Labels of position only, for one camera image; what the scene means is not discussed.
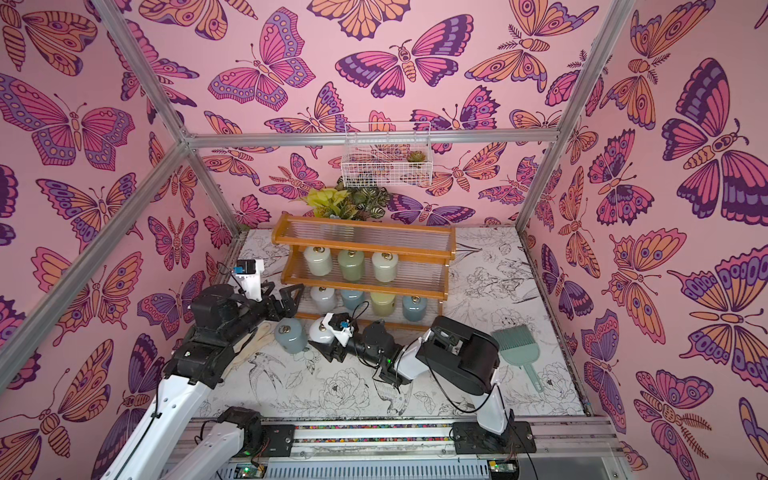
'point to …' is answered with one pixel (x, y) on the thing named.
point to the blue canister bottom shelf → (353, 298)
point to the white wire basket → (387, 154)
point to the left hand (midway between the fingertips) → (291, 282)
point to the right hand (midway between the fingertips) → (319, 324)
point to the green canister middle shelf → (352, 263)
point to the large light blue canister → (290, 335)
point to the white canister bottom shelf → (325, 299)
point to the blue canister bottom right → (414, 307)
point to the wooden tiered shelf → (372, 270)
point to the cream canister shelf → (385, 266)
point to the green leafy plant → (362, 203)
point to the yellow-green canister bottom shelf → (383, 303)
